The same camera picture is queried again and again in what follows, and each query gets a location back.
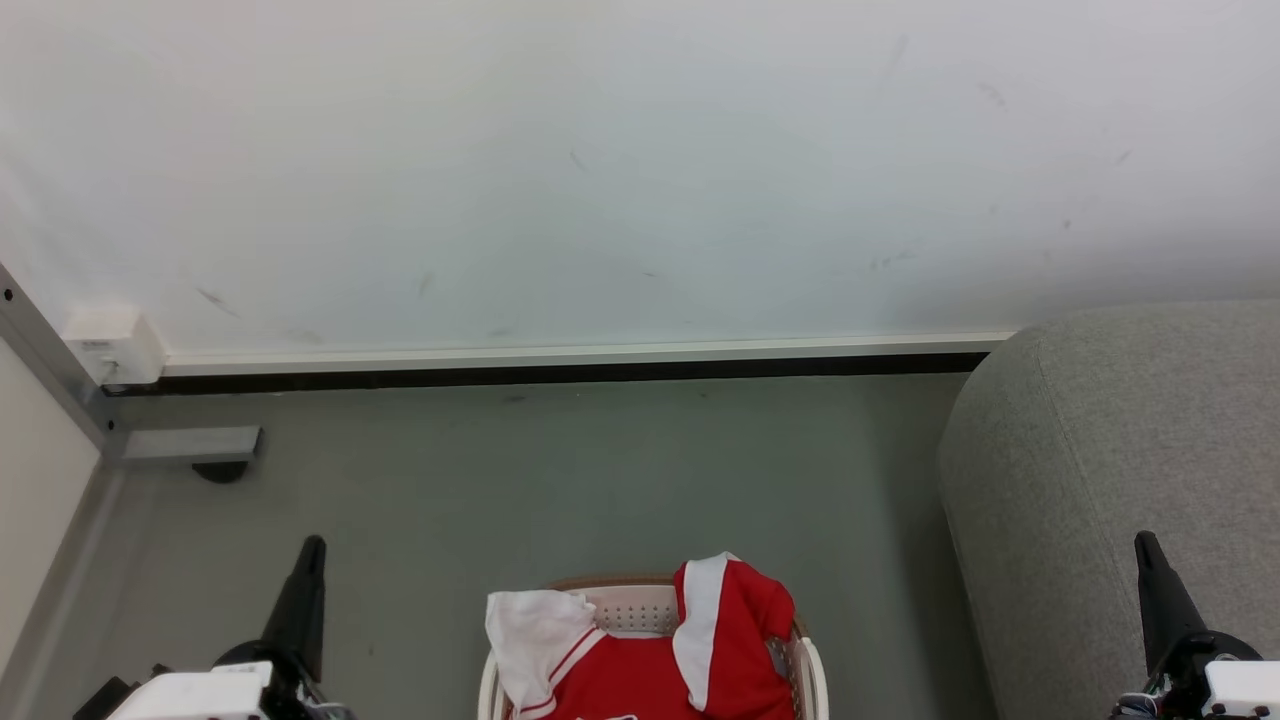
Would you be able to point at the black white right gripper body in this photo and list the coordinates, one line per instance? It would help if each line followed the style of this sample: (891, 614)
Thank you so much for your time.
(1230, 690)

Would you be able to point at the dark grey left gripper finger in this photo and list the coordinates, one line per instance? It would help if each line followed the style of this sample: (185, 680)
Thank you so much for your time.
(300, 610)

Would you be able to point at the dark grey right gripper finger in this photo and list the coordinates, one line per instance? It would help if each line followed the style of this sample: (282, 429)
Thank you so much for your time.
(1162, 600)

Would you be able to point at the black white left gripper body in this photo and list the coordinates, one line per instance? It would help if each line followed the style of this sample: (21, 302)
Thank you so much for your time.
(200, 695)

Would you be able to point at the red and white garment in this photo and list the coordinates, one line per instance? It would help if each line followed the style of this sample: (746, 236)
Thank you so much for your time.
(640, 680)

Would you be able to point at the white plastic laundry basket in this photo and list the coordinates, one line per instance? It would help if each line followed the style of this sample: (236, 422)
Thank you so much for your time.
(635, 605)

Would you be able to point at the black caster wheel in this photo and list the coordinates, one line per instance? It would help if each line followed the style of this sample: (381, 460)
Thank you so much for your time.
(220, 472)

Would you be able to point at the grey fabric sofa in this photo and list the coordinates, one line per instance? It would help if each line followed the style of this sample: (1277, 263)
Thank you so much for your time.
(1100, 430)

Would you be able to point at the beige partition panel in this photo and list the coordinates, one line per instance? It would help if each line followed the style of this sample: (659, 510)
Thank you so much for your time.
(35, 500)

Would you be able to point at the black baseboard strip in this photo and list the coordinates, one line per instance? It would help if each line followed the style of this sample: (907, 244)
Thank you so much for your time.
(560, 377)

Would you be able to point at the grey metal foot bracket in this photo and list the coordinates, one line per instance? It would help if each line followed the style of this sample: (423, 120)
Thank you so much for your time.
(190, 444)

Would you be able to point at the white wall socket box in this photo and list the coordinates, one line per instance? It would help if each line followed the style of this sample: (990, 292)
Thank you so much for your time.
(112, 345)

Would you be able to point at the white wall baseboard strip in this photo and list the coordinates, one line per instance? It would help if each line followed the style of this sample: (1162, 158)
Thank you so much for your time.
(580, 355)

